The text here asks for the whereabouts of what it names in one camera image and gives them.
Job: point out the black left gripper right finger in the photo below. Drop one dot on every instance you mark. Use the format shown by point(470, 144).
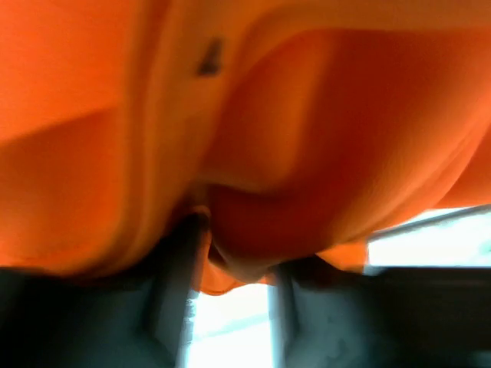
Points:
point(382, 317)

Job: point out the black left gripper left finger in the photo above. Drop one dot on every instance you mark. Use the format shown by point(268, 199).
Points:
point(133, 319)

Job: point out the orange jacket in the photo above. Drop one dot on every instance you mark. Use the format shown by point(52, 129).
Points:
point(300, 127)

